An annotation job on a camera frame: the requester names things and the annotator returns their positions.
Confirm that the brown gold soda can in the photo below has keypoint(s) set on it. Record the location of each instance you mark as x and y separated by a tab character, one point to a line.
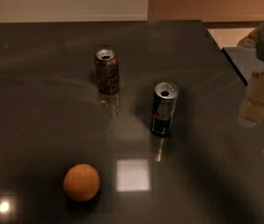
106	64

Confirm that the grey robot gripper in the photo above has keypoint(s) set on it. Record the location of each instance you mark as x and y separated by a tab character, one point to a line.
253	104

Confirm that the orange fruit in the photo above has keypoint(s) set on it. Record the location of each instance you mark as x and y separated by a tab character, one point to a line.
81	183

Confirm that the silver blue redbull can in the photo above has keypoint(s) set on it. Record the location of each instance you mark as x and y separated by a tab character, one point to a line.
164	102

